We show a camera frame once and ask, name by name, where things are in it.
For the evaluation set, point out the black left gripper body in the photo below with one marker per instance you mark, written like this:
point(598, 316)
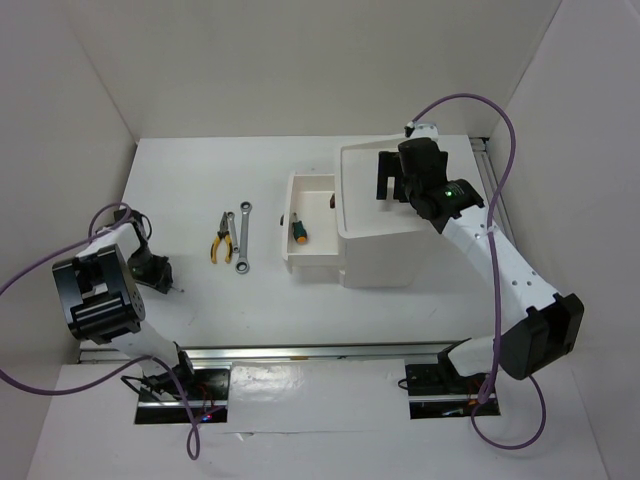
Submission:
point(148, 268)

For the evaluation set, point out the small silver wrench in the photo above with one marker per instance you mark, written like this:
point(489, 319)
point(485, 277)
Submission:
point(232, 231)

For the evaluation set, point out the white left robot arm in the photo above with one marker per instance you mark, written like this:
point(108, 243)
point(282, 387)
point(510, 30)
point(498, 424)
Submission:
point(101, 301)

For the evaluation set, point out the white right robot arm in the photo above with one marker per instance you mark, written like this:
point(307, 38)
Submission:
point(535, 324)

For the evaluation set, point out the yellow handled pliers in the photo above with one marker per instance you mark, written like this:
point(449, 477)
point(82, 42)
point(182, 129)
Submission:
point(222, 237)

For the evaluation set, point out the green orange stubby screwdriver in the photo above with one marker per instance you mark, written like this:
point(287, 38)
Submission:
point(299, 232)

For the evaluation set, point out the aluminium side rail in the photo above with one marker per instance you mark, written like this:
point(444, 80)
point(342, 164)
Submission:
point(480, 148)

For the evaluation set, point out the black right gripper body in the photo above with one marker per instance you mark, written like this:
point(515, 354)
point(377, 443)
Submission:
point(388, 167)

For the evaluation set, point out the white drawer cabinet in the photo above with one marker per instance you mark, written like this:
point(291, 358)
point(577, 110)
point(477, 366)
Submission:
point(382, 242)

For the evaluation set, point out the white drawer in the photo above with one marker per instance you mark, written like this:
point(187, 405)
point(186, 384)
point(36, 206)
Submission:
point(308, 195)

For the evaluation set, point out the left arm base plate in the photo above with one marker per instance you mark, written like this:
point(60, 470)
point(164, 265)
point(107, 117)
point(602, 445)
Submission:
point(207, 396)

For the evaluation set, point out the large silver ratchet wrench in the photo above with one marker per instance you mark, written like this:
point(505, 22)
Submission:
point(242, 264)

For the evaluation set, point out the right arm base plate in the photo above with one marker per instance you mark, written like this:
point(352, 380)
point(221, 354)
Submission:
point(431, 396)

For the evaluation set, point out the aluminium front rail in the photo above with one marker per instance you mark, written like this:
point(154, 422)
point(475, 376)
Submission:
point(210, 355)

